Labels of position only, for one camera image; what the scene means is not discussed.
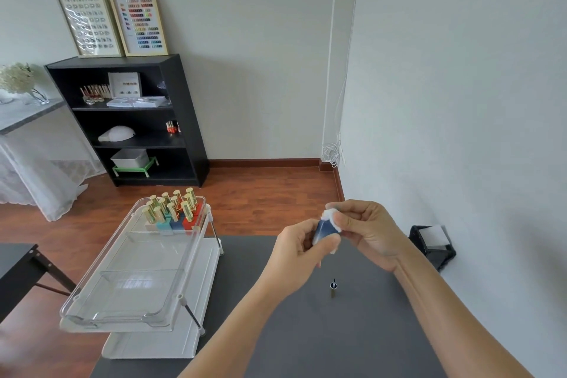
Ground person's right hand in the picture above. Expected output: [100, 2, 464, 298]
[325, 199, 413, 275]

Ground person's left hand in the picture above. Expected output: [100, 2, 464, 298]
[258, 218, 342, 300]

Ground blue nail polish bottle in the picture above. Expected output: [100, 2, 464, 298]
[312, 219, 341, 247]

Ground white cotton pad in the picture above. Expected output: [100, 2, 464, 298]
[321, 208, 346, 233]

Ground person's left forearm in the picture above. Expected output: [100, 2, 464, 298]
[177, 275, 298, 378]

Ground person's right forearm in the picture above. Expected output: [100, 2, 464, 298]
[392, 244, 535, 378]

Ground white bin liner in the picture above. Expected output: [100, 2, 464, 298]
[418, 225, 451, 251]

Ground group of gold-capped polish bottles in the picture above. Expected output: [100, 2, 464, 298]
[143, 187, 205, 232]

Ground black bookshelf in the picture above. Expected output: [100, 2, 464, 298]
[44, 53, 211, 188]

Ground white two-tier rack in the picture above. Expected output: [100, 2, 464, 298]
[59, 208, 225, 361]

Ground green and white stand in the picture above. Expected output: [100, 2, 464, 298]
[111, 156, 159, 178]

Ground clear acrylic tray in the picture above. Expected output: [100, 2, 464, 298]
[59, 196, 209, 332]

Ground white plastic container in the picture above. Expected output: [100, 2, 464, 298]
[110, 148, 150, 170]

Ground stack of clear packets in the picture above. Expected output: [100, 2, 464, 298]
[106, 96, 172, 108]

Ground white nail lamp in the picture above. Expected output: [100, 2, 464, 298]
[97, 125, 136, 144]

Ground white display card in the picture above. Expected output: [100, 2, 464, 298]
[107, 72, 143, 100]

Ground framed colour swatch chart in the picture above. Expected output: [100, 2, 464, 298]
[107, 0, 170, 58]

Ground white lace tablecloth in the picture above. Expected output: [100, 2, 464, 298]
[0, 118, 107, 222]

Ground black side table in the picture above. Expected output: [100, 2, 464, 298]
[0, 243, 77, 325]

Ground clear glass vase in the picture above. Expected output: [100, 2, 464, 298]
[22, 87, 50, 106]

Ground framed nail tip chart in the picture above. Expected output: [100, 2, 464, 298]
[53, 0, 124, 58]

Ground white flower bouquet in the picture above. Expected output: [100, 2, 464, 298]
[0, 62, 37, 95]

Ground coiled white cable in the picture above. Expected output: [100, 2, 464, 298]
[322, 138, 346, 169]

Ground white wall cable conduit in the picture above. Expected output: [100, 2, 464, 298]
[321, 0, 341, 161]

